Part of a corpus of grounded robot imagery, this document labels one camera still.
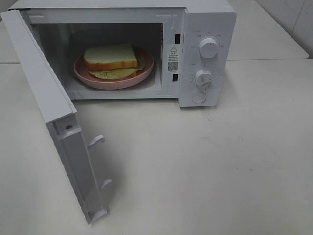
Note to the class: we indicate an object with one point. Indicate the round white door button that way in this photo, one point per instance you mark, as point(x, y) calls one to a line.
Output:
point(199, 97)

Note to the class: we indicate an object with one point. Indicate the sandwich with lettuce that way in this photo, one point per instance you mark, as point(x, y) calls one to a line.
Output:
point(113, 62)

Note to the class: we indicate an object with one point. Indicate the pink round plate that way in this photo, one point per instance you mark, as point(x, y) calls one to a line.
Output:
point(83, 74)

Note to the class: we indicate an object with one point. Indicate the white microwave door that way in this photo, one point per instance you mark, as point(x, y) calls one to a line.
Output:
point(59, 114)

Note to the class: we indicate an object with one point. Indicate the glass microwave turntable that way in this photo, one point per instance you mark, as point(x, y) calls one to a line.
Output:
point(146, 84)

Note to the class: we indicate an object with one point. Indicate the lower white timer knob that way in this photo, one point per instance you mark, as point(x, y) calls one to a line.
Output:
point(203, 78)

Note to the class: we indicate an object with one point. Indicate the white microwave oven body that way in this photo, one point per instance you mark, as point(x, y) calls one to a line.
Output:
point(169, 29)

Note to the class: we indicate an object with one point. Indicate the upper white power knob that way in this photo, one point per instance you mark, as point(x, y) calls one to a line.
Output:
point(208, 47)

